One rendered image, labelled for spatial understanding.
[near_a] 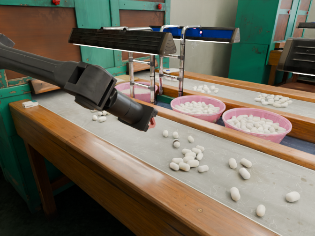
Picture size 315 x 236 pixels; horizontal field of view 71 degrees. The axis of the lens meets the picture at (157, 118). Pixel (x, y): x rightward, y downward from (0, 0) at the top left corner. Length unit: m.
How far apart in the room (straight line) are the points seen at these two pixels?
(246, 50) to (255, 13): 0.48
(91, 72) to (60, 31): 0.98
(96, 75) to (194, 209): 0.36
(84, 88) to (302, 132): 0.92
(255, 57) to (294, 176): 2.85
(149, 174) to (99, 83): 0.29
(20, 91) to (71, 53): 0.36
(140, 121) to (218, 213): 0.28
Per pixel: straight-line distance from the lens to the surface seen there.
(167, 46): 0.78
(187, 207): 0.54
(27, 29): 1.36
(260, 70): 3.49
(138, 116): 0.55
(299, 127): 1.12
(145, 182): 0.60
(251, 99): 1.34
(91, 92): 0.45
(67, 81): 0.49
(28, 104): 1.21
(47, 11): 1.40
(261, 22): 3.46
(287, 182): 0.73
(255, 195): 0.65
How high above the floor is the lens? 1.15
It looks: 24 degrees down
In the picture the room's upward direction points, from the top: straight up
